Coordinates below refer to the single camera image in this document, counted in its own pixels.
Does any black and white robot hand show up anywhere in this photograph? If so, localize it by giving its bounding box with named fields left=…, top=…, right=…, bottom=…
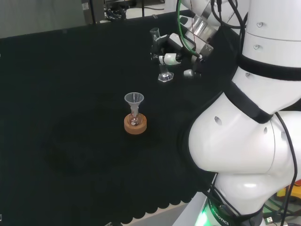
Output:
left=156, top=32, right=214, bottom=79

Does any clear graduated cylinder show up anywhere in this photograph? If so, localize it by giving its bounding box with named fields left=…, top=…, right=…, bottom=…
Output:
left=149, top=27, right=175, bottom=83

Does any glass round-bottom flask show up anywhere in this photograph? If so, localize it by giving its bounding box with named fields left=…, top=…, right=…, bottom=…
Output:
left=128, top=108, right=141, bottom=127

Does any clear plastic funnel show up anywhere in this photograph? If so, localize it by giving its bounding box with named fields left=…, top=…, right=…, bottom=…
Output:
left=124, top=92, right=145, bottom=114

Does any black bench cloth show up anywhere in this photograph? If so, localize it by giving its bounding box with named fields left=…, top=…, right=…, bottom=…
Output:
left=0, top=8, right=250, bottom=225

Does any yellow stop button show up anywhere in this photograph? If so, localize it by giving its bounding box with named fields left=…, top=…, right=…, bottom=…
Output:
left=276, top=178, right=301, bottom=203

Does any tangle of black cables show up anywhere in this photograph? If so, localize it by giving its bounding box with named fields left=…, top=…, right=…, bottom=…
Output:
left=105, top=6, right=127, bottom=21

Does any brown cork ring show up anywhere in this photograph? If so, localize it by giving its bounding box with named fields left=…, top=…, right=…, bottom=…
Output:
left=124, top=113, right=148, bottom=135

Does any long black cable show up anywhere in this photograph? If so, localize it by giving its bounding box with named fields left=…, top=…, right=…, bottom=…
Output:
left=274, top=112, right=298, bottom=226

